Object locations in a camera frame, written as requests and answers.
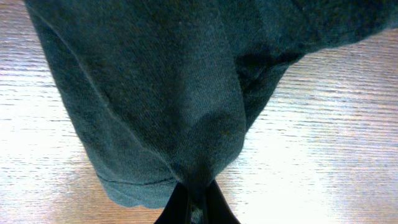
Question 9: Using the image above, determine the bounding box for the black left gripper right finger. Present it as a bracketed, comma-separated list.
[206, 180, 240, 224]

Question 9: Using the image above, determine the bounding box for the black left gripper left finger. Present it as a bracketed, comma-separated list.
[154, 183, 189, 224]

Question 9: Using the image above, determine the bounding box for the dark green t-shirt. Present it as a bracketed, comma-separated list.
[25, 0, 397, 208]

